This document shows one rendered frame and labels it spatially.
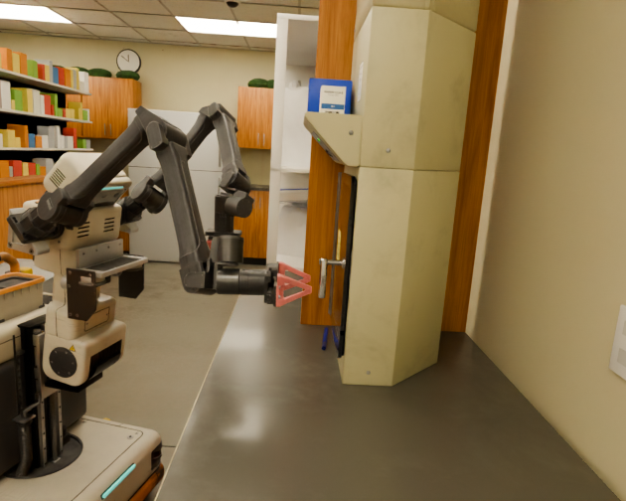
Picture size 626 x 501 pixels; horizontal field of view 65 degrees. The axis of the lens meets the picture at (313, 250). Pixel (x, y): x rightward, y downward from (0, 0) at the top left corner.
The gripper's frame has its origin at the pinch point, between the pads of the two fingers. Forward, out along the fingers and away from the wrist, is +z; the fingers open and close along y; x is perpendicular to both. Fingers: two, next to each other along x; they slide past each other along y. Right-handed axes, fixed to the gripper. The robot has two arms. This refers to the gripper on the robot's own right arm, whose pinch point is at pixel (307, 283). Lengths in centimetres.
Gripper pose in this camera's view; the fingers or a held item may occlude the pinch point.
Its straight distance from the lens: 108.2
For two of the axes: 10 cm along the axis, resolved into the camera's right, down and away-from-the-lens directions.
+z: 10.0, 0.3, 0.4
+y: -0.3, -1.9, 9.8
